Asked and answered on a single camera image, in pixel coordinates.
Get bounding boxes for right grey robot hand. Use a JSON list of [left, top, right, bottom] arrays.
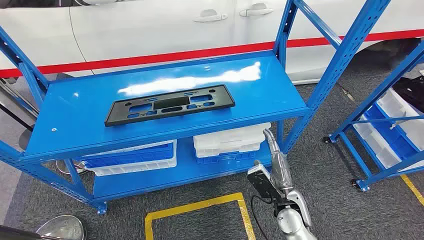
[[263, 128, 294, 197]]

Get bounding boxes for black plastic panel part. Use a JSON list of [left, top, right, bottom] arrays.
[[104, 84, 236, 128]]

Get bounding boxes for blue metal shelf rack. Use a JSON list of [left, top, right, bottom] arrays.
[[0, 0, 392, 216]]

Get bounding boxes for blue plastic crate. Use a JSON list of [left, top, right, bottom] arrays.
[[195, 150, 258, 166], [363, 104, 421, 161], [81, 142, 175, 169]]

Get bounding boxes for blue wheeled metal rack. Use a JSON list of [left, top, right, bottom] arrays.
[[322, 39, 424, 193]]

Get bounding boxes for white latticed plastic crate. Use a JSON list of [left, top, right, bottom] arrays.
[[84, 139, 178, 177]]

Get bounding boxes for black bulky object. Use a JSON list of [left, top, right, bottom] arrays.
[[392, 75, 424, 114]]

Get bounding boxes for red barrier belt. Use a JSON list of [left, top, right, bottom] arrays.
[[0, 29, 424, 79]]

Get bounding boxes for white car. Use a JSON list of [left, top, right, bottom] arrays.
[[0, 0, 424, 85]]

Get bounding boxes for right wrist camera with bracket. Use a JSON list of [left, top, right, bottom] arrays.
[[246, 163, 282, 202]]

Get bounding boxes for black camera cable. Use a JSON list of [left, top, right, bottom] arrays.
[[250, 194, 271, 240]]

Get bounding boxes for white car door handle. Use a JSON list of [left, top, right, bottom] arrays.
[[193, 9, 229, 23], [239, 2, 275, 18]]

